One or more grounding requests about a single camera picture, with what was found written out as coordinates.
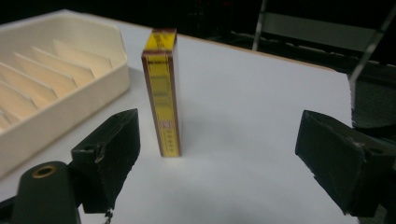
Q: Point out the cream divided plastic tray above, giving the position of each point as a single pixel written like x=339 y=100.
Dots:
x=53 y=84

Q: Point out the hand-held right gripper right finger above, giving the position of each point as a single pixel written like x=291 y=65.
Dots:
x=342 y=161

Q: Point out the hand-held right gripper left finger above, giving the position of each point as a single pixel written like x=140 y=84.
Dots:
x=107 y=155

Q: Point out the yellow and maroon box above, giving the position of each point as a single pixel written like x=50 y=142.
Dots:
x=163 y=99

